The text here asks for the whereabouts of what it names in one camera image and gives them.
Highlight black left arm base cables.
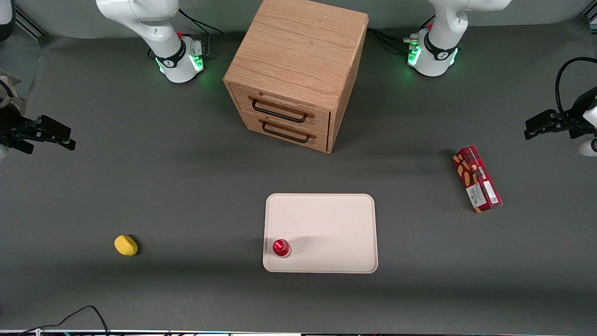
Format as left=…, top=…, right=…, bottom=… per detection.
left=368, top=27, right=421, bottom=55

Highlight black table edge cable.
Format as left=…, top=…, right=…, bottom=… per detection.
left=19, top=305, right=111, bottom=336

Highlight yellow lemon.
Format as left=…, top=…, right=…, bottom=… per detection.
left=114, top=235, right=139, bottom=257

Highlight beige plastic tray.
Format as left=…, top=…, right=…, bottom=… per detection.
left=263, top=193, right=379, bottom=274

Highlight aluminium frame rail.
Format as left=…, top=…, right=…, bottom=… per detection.
left=13, top=4, right=48, bottom=39

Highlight oak wooden drawer cabinet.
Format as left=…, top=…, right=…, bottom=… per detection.
left=223, top=0, right=369, bottom=154

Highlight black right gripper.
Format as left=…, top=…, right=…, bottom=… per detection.
left=0, top=106, right=76, bottom=155

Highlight black right arm base cables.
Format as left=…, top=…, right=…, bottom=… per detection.
left=178, top=8, right=225, bottom=60

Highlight red tartan cookie box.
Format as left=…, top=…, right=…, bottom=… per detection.
left=451, top=145, right=504, bottom=214

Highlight wooden drawer front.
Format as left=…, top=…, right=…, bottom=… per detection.
left=230, top=84, right=332, bottom=137
left=240, top=110, right=330, bottom=153

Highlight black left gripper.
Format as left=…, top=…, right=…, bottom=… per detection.
left=524, top=87, right=597, bottom=140

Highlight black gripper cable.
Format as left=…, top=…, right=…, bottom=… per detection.
left=555, top=56, right=597, bottom=115

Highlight black arm base cables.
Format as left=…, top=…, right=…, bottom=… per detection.
left=178, top=8, right=225, bottom=60
left=368, top=27, right=421, bottom=55

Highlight black metal drawer handle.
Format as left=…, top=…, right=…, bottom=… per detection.
left=261, top=120, right=312, bottom=144
left=251, top=97, right=309, bottom=124

